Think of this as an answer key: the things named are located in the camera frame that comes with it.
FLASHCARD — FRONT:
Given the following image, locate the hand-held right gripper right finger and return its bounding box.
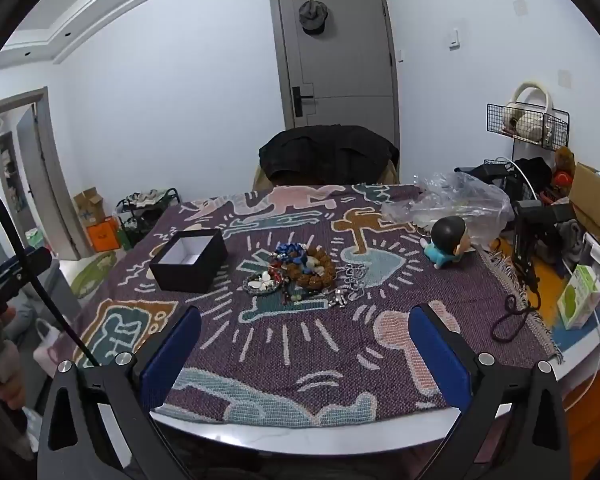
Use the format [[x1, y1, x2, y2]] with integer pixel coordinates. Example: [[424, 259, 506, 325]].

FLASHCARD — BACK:
[[407, 302, 573, 480]]

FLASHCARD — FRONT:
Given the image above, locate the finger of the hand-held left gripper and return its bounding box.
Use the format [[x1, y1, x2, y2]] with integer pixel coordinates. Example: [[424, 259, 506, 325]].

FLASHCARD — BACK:
[[9, 247, 54, 283]]

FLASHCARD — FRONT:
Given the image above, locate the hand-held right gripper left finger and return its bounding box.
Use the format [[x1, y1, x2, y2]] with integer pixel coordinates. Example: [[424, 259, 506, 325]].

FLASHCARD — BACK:
[[37, 305, 203, 480]]

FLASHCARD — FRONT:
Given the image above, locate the black square box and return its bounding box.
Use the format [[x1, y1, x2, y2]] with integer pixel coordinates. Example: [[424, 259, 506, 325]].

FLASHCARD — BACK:
[[149, 228, 228, 293]]

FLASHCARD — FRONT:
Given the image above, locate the cream flower hair clip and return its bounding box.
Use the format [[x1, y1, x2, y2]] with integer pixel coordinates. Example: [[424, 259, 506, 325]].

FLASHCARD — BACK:
[[245, 270, 281, 295]]

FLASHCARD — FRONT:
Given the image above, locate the pile of jewelry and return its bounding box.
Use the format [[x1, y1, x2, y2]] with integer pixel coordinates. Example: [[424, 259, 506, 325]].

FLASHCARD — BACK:
[[242, 241, 368, 311]]

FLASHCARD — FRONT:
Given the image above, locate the person's left hand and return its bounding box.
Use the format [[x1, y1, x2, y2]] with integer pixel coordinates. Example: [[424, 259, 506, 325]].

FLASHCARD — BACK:
[[0, 369, 27, 411]]

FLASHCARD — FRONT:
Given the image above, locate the green round floor mat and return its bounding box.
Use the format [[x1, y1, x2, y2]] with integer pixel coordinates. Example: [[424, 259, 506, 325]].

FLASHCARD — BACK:
[[70, 251, 117, 301]]

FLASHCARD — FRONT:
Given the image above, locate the white tote bag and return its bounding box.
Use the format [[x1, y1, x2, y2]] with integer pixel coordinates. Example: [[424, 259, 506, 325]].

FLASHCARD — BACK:
[[32, 317, 65, 376]]

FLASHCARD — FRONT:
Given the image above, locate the orange box on floor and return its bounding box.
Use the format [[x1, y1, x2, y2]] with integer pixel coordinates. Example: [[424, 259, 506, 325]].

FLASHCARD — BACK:
[[86, 217, 122, 253]]

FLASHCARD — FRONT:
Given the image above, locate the open grey side door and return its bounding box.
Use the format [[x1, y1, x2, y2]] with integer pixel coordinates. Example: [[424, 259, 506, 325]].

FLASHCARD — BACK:
[[0, 86, 93, 262]]

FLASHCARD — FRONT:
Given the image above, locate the small cardboard box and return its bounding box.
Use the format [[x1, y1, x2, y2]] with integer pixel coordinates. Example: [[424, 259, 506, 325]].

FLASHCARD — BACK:
[[74, 187, 106, 226]]

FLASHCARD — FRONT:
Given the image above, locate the black-haired doll figurine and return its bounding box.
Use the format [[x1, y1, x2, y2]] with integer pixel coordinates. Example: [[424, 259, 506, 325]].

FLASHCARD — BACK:
[[420, 216, 477, 271]]

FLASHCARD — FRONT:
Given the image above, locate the black shoe rack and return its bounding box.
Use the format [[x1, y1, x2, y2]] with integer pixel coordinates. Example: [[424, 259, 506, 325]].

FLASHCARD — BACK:
[[116, 187, 181, 251]]

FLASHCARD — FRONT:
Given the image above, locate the printed purple blanket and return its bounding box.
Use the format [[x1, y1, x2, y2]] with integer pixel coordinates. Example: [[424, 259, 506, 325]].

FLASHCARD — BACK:
[[67, 183, 563, 428]]

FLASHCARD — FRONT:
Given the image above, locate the green and white carton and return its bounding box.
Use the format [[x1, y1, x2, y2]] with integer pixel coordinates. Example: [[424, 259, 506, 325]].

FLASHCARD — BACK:
[[557, 264, 600, 331]]

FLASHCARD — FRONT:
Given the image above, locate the black desk stand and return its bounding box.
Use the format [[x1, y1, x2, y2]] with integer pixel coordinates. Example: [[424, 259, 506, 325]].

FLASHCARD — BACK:
[[512, 199, 578, 283]]

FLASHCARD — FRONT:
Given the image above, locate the clear plastic bag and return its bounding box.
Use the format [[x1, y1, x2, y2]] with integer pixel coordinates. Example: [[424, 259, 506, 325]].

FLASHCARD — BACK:
[[381, 171, 515, 246]]

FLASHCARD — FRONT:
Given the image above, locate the black bag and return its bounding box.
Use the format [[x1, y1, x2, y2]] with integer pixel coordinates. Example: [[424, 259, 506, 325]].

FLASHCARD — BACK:
[[514, 157, 554, 192]]

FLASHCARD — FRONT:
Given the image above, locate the brown cardboard box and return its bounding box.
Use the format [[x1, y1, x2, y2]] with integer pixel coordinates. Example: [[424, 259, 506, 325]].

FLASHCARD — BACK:
[[570, 162, 600, 267]]

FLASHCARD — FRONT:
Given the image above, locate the brown plush toy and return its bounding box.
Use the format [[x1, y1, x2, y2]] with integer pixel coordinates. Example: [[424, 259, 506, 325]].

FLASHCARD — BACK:
[[552, 146, 577, 187]]

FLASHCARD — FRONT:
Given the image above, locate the grey cap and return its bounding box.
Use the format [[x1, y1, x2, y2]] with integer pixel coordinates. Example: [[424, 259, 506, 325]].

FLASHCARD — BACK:
[[298, 0, 329, 36]]

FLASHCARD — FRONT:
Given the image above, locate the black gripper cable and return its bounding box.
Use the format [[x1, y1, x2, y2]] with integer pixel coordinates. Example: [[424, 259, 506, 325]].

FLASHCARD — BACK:
[[0, 182, 102, 368]]

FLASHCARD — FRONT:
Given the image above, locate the coiled black cable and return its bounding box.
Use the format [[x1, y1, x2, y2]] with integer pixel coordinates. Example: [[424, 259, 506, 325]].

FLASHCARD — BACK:
[[490, 280, 543, 343]]

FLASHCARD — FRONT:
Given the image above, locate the white cable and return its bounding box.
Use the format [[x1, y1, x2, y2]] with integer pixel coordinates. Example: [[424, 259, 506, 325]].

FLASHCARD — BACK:
[[495, 156, 537, 202]]

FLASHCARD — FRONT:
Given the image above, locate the black wire wall basket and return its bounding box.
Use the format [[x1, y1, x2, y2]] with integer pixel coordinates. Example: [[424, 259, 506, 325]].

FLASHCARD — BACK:
[[486, 103, 571, 151]]

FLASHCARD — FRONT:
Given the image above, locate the black door handle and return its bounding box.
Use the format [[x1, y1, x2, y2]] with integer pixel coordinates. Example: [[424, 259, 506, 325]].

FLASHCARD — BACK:
[[292, 86, 315, 118]]

